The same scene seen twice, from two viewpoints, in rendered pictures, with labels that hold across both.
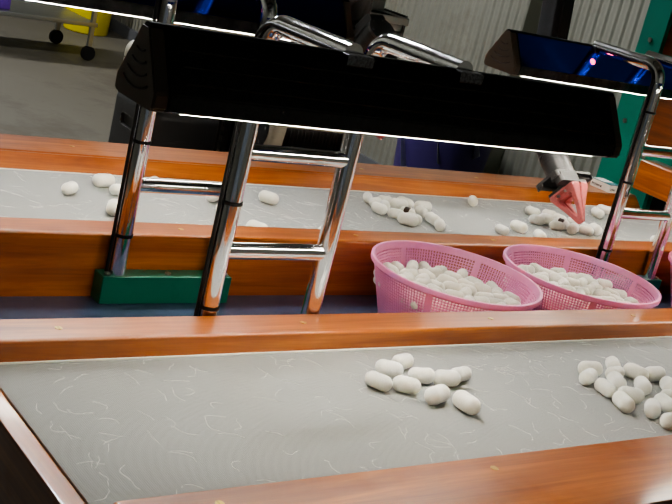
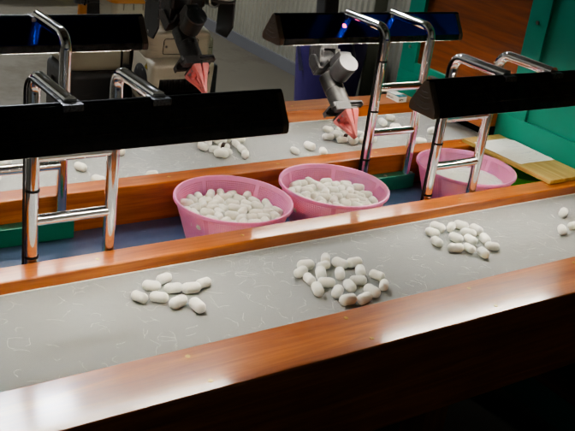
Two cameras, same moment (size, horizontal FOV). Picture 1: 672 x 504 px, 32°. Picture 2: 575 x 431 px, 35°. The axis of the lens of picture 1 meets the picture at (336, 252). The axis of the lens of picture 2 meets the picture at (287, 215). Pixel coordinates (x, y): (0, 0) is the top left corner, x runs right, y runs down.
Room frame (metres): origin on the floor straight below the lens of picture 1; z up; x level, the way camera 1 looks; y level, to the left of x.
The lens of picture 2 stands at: (-0.15, -0.36, 1.55)
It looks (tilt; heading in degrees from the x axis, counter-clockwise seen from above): 23 degrees down; 2
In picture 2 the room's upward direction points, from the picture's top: 8 degrees clockwise
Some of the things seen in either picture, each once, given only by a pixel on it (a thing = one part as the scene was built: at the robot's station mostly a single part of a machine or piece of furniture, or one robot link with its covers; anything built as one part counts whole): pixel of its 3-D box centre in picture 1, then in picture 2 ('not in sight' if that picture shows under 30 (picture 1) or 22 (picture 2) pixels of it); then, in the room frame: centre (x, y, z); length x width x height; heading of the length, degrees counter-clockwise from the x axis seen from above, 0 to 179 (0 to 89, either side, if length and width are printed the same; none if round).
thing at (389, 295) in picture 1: (449, 300); (231, 217); (1.70, -0.19, 0.72); 0.27 x 0.27 x 0.10
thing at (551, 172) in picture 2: not in sight; (522, 157); (2.29, -0.92, 0.77); 0.33 x 0.15 x 0.01; 39
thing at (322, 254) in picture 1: (322, 228); (90, 203); (1.28, 0.02, 0.90); 0.20 x 0.19 x 0.45; 129
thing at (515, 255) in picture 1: (573, 299); (331, 202); (1.88, -0.40, 0.72); 0.27 x 0.27 x 0.10
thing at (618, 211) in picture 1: (620, 171); (376, 100); (2.20, -0.49, 0.90); 0.20 x 0.19 x 0.45; 129
